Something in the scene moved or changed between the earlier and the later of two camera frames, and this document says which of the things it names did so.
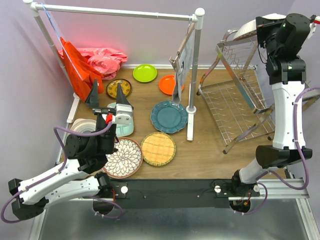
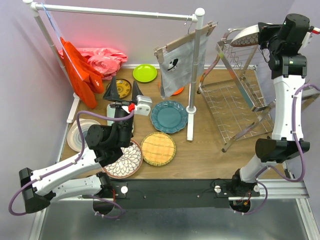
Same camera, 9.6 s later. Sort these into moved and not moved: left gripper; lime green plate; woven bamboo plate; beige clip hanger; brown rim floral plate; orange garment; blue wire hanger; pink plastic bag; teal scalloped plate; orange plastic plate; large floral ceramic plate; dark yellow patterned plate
Moved: large floral ceramic plate; left gripper; orange plastic plate; beige clip hanger
Not moved: lime green plate; pink plastic bag; orange garment; blue wire hanger; brown rim floral plate; dark yellow patterned plate; teal scalloped plate; woven bamboo plate
